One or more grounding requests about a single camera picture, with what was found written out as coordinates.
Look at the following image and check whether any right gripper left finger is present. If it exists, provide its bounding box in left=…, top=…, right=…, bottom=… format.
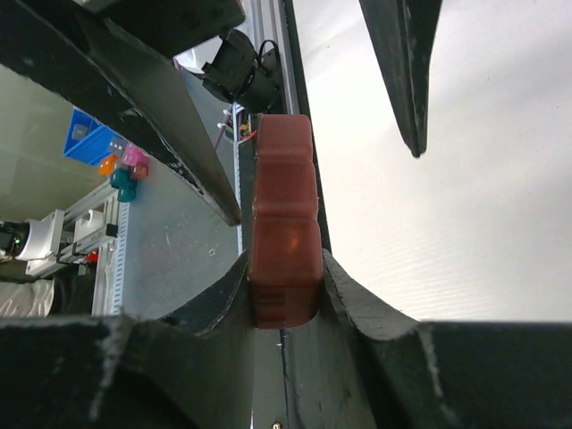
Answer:
left=1, top=255, right=255, bottom=428

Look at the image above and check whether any red weekly pill organizer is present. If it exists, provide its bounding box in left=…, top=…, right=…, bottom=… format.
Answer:
left=248, top=114, right=324, bottom=329

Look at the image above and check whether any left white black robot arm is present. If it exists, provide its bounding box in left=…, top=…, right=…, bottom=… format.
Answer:
left=1, top=1, right=282, bottom=226

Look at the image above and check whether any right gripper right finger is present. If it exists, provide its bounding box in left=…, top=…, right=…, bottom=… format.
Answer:
left=321, top=254, right=571, bottom=428

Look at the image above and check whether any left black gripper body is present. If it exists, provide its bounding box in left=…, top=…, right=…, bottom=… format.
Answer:
left=77, top=0, right=245, bottom=57

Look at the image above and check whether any shiny metal front plate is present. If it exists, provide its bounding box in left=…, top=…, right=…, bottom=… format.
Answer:
left=122, top=59, right=238, bottom=319

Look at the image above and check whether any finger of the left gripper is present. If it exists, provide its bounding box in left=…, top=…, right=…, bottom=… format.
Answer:
left=359, top=0, right=442, bottom=157
left=1, top=1, right=241, bottom=226

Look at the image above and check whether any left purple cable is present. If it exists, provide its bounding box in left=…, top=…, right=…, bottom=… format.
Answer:
left=212, top=105, right=247, bottom=151

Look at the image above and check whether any grey slotted cable duct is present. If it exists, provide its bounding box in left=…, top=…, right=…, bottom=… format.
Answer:
left=91, top=196, right=130, bottom=316

